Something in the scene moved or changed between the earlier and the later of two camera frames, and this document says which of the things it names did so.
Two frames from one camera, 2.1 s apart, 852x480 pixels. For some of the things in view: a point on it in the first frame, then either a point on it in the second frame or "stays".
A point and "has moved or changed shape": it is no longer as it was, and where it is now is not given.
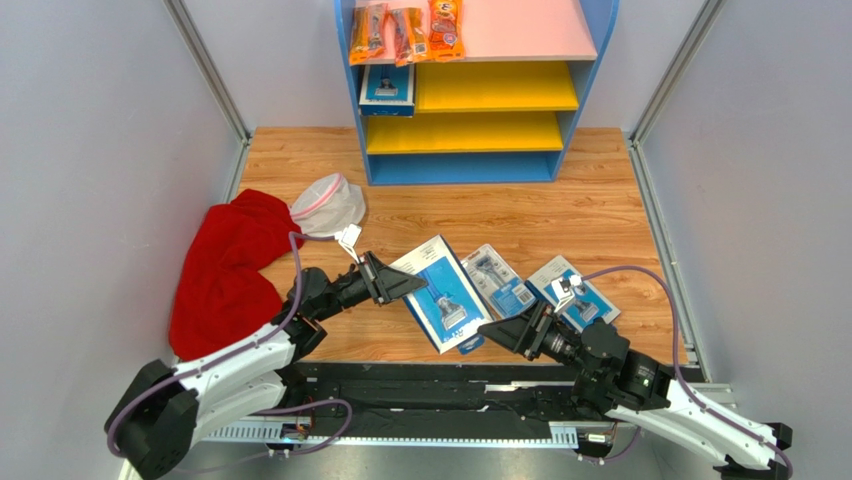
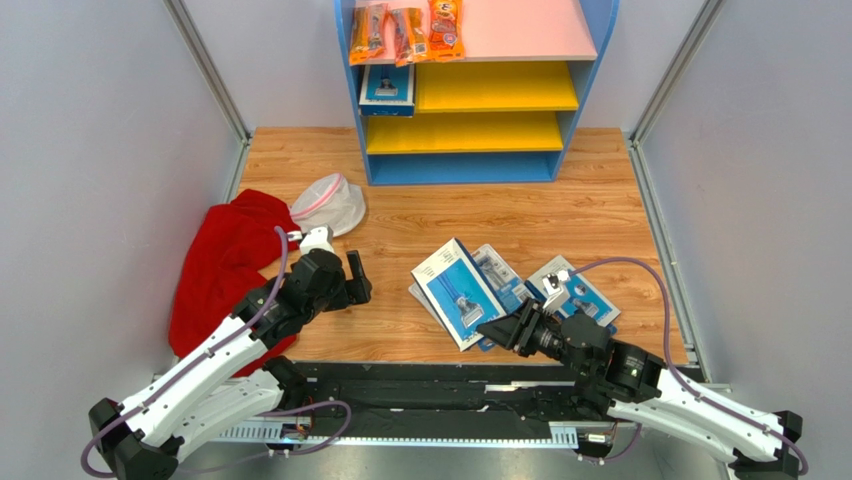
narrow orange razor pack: (410, 39) stays
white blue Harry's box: (448, 307) has moved or changed shape
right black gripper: (534, 332) stays
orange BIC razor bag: (446, 37) stays
